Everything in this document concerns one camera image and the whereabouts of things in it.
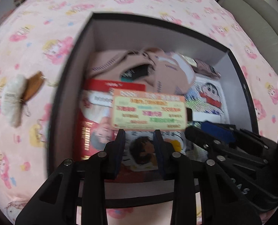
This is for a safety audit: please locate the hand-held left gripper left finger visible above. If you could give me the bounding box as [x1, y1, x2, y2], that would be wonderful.
[15, 129, 126, 225]

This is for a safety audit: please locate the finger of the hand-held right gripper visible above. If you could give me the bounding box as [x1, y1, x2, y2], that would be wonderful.
[185, 126, 271, 207]
[200, 121, 268, 160]

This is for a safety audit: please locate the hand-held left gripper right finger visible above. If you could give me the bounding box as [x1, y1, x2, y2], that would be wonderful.
[153, 129, 262, 225]

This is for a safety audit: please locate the orange printed card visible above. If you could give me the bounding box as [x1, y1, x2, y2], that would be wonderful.
[112, 88, 187, 130]

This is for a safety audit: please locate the black cardboard box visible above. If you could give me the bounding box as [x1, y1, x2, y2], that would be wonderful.
[46, 12, 261, 209]

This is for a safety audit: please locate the cartoon figure card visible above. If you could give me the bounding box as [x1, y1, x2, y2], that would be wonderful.
[126, 131, 186, 171]

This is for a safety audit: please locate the white cartoon printed pouch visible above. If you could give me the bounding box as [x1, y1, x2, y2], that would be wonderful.
[185, 76, 230, 125]

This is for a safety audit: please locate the red printed packet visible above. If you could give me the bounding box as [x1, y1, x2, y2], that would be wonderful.
[74, 79, 158, 182]

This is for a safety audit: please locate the mauve folded cloth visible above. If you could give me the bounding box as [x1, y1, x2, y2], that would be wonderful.
[193, 60, 221, 79]

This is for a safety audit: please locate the beige knit cloth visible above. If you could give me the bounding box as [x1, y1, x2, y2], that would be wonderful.
[88, 47, 197, 94]

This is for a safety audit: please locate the small black packet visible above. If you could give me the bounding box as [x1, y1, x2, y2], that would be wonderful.
[120, 65, 154, 81]

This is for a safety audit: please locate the grey sofa cushion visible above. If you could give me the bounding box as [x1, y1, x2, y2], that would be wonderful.
[217, 0, 278, 80]

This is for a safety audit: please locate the pink cartoon printed blanket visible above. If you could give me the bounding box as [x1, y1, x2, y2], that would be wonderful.
[0, 0, 278, 225]

